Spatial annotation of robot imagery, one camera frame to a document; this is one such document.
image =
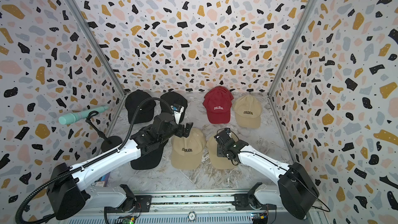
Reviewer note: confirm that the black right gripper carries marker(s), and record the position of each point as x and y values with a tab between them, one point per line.
219	151

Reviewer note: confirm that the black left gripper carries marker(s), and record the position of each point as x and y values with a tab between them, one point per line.
182	129

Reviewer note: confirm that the red cap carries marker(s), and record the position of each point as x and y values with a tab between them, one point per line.
218	103

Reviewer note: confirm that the beige cap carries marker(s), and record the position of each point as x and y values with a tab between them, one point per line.
187	152
248	112
221	163

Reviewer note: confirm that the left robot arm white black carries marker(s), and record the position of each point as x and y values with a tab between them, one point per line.
70	194

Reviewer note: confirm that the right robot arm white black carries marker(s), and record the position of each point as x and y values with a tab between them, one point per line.
296	191

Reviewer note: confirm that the black cap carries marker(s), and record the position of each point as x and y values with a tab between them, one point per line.
145	112
175	98
149	161

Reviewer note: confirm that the black cap far left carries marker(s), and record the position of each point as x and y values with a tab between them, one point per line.
145	112

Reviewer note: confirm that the black cap front left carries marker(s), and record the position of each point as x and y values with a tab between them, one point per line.
149	161

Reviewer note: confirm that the mint green microphone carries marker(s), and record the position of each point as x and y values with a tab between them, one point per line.
72	118

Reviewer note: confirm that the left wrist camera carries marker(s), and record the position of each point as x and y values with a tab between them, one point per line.
178	111

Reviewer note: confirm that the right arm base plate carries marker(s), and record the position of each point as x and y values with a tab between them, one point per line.
248	202

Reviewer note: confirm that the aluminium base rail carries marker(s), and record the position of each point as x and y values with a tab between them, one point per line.
195	207

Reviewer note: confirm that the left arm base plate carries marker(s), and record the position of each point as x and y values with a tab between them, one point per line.
143	203

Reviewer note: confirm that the colourful box by left wall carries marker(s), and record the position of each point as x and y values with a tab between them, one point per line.
103	180

